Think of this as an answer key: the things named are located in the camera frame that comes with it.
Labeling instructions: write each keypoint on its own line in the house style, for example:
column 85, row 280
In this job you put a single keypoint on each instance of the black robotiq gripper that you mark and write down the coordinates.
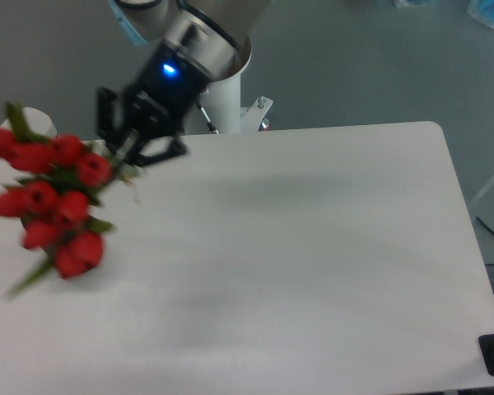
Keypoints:
column 153, row 106

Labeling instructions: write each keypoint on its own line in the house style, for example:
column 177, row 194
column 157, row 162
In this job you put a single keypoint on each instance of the red tulip bouquet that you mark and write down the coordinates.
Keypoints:
column 62, row 181

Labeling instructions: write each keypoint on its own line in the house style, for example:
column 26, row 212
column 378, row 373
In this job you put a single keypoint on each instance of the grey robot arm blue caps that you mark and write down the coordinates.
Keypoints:
column 198, row 41

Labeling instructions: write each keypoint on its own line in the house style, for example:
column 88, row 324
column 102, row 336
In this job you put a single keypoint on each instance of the black ribbed cylindrical vase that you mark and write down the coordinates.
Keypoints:
column 40, row 234

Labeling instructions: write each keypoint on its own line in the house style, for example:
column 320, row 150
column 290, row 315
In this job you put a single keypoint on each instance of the white rounded chair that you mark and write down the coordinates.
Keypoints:
column 26, row 124

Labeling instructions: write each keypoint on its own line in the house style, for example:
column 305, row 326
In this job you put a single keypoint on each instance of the blue plastic bag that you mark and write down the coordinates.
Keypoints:
column 481, row 11

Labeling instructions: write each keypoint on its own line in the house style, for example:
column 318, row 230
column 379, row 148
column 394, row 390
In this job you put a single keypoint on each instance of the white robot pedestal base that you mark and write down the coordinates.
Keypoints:
column 219, row 110

